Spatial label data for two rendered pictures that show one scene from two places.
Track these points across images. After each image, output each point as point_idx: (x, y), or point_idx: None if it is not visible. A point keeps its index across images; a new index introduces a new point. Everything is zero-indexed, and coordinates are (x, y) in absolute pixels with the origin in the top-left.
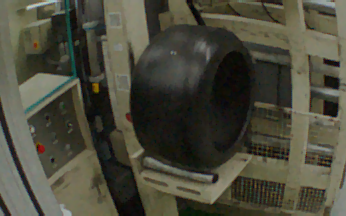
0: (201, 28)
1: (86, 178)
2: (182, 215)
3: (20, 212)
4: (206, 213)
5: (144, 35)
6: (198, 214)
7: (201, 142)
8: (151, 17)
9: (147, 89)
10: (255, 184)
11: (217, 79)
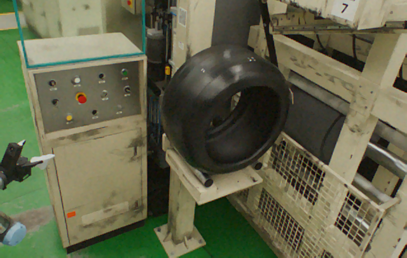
0: (241, 55)
1: (126, 137)
2: (214, 200)
3: None
4: (234, 209)
5: (206, 44)
6: (227, 206)
7: (196, 148)
8: (241, 27)
9: (174, 91)
10: (269, 208)
11: (259, 103)
